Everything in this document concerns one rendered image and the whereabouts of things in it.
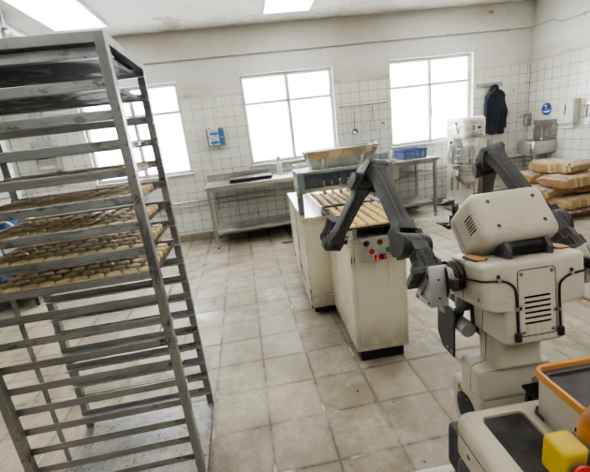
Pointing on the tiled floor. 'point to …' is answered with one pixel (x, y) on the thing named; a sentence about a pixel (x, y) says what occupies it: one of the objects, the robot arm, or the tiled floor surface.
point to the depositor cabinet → (313, 254)
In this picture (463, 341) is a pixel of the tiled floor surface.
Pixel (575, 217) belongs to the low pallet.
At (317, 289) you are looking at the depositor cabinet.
